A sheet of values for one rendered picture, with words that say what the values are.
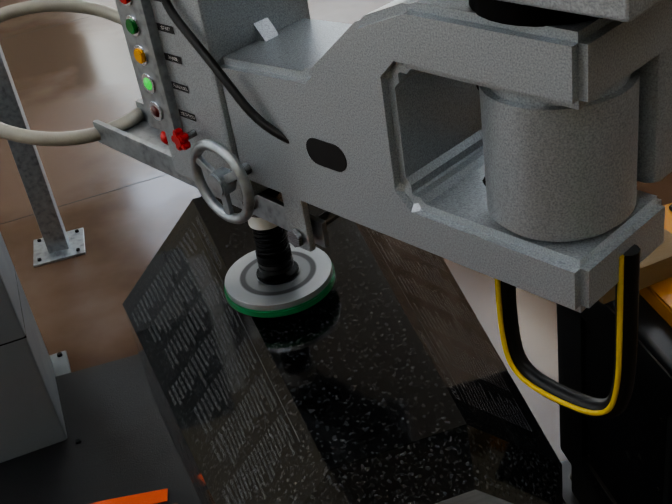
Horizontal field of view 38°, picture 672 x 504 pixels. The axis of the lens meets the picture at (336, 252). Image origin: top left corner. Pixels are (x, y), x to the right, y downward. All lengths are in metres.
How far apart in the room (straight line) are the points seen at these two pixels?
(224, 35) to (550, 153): 0.61
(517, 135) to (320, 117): 0.35
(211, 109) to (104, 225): 2.47
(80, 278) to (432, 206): 2.54
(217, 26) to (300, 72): 0.19
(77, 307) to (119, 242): 0.42
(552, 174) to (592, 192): 0.06
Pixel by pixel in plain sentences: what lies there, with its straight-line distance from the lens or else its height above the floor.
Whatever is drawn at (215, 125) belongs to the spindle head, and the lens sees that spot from 1.62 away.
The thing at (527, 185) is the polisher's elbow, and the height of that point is 1.31.
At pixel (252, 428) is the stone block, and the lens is 1.78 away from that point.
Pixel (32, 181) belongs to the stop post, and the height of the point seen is 0.32.
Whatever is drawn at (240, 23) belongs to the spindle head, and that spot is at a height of 1.40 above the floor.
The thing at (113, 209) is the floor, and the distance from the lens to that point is 4.14.
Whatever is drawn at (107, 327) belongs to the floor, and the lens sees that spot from 3.43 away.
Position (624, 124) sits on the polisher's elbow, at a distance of 1.19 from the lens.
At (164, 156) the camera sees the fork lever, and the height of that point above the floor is 1.09.
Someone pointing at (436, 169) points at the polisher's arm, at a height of 1.25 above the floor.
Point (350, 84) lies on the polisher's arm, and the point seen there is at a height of 1.39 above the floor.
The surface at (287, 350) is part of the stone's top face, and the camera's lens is 1.80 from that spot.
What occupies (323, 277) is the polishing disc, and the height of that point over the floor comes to 0.86.
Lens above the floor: 1.91
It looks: 33 degrees down
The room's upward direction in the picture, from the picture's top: 10 degrees counter-clockwise
